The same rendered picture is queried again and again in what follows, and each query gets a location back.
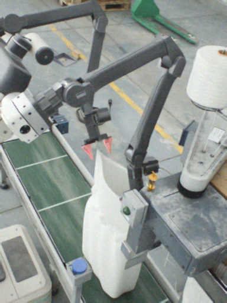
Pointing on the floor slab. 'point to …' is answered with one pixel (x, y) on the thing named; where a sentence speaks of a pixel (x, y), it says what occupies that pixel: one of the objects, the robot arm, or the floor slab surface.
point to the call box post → (77, 293)
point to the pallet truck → (140, 10)
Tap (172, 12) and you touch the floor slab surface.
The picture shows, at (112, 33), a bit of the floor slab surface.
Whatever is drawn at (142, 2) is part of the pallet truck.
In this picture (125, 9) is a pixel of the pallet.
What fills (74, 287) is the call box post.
